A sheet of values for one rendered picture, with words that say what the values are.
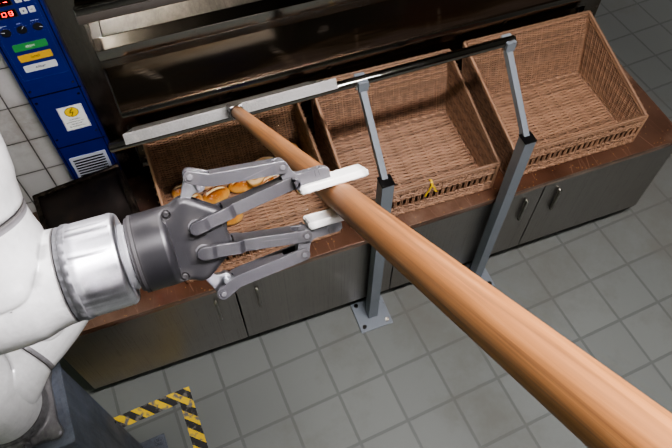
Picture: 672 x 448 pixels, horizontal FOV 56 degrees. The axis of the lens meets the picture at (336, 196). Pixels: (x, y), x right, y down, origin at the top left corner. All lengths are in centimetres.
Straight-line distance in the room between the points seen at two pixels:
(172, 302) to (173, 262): 157
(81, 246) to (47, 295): 5
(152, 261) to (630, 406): 43
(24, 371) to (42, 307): 89
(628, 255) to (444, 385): 105
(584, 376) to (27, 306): 45
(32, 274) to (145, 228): 10
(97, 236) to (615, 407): 45
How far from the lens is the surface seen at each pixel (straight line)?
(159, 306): 217
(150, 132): 162
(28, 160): 234
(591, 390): 28
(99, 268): 58
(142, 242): 59
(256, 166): 60
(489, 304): 34
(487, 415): 263
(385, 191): 190
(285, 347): 266
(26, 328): 61
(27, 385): 151
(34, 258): 59
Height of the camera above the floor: 248
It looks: 55 degrees down
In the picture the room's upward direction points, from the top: straight up
